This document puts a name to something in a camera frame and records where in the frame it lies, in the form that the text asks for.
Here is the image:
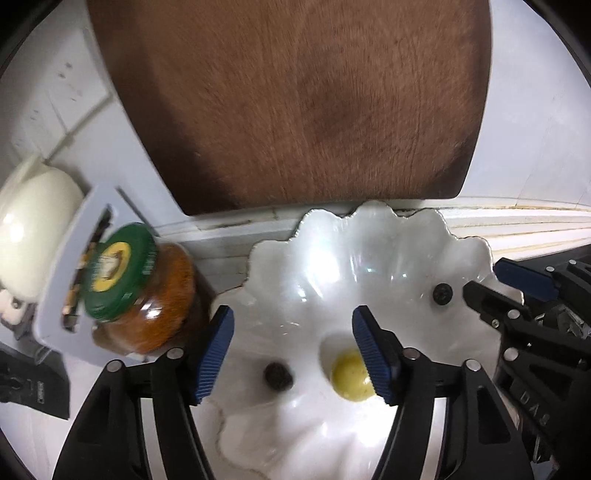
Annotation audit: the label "blueberry front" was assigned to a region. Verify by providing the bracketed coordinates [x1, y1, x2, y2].
[432, 283, 454, 306]

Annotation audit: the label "green round fruit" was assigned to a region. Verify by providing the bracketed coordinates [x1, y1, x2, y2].
[329, 349, 376, 402]

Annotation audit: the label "dark grape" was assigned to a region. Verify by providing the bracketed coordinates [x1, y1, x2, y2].
[263, 362, 294, 392]

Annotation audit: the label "glass jar green lid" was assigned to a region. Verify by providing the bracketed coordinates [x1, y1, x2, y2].
[82, 223, 195, 355]

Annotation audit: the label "white scalloped bowl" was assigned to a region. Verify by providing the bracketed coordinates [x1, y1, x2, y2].
[202, 198, 528, 475]

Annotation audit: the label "cream ceramic teapot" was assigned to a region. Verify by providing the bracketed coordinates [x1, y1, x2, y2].
[1, 154, 83, 327]

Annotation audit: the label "brown wooden cutting board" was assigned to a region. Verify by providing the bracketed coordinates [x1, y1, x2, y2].
[87, 1, 492, 215]

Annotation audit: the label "white rack frame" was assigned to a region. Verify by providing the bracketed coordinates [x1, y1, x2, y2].
[32, 186, 177, 366]

